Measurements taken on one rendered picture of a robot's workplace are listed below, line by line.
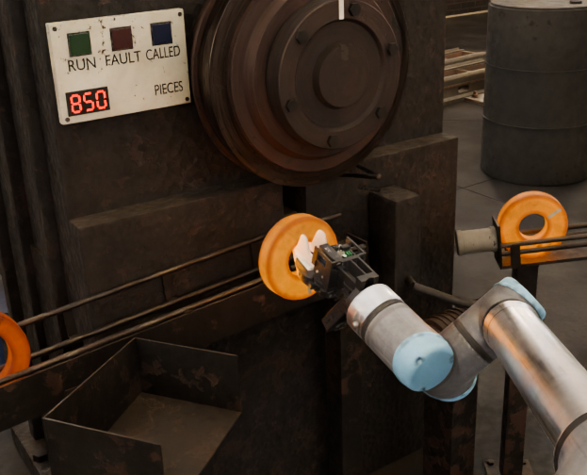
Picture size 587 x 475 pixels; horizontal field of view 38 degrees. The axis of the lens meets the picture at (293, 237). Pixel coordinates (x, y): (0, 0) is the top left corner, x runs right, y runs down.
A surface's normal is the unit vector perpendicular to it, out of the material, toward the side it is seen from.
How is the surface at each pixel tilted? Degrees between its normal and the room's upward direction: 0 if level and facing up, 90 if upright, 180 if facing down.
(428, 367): 102
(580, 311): 0
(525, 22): 90
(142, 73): 90
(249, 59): 76
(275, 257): 89
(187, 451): 5
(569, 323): 0
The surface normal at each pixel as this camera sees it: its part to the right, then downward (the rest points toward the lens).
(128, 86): 0.55, 0.30
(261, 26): -0.39, -0.17
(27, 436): -0.04, -0.92
